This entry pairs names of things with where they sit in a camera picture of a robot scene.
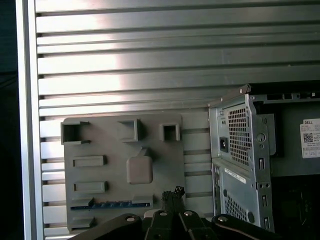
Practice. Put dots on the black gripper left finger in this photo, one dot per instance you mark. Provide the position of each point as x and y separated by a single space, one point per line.
160 225

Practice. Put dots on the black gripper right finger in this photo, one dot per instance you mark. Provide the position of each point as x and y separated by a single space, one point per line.
190 225

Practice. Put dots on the blue RAM stick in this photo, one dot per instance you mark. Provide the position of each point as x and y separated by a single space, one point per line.
110 205

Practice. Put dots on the black open PC case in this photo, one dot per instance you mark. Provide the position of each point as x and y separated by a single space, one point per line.
240 185

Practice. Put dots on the grey parts rack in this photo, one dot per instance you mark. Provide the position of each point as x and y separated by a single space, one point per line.
115 170

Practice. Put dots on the grey power supply unit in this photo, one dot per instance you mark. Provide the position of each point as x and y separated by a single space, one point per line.
287 150

